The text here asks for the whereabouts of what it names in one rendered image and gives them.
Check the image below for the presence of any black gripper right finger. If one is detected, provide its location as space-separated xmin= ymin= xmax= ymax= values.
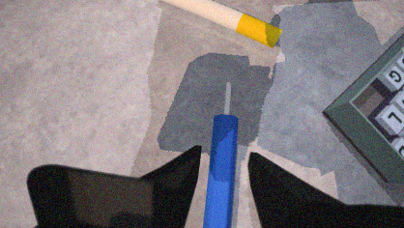
xmin=247 ymin=153 xmax=404 ymax=228

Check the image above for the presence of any blue stylus with grey tip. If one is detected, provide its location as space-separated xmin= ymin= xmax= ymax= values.
xmin=203 ymin=82 xmax=239 ymax=228

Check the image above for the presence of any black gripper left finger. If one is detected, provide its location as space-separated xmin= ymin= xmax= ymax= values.
xmin=27 ymin=145 xmax=202 ymax=228

